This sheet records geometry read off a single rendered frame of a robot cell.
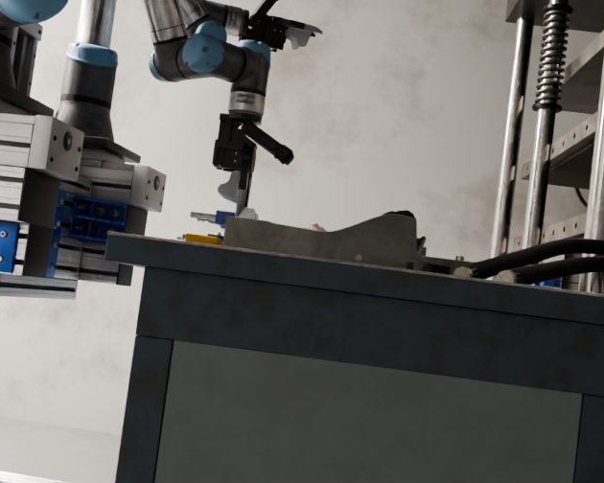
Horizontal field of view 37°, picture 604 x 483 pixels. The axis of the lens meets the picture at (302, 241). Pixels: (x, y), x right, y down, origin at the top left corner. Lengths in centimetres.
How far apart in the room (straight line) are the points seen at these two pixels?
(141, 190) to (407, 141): 235
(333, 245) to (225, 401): 66
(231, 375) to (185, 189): 319
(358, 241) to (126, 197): 55
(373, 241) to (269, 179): 249
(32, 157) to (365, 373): 70
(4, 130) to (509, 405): 93
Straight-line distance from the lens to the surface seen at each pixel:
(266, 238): 178
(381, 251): 178
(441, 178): 417
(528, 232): 271
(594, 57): 260
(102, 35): 231
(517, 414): 120
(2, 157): 159
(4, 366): 463
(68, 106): 212
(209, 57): 181
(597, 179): 199
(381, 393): 117
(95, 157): 207
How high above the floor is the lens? 75
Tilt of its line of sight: 4 degrees up
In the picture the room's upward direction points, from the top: 7 degrees clockwise
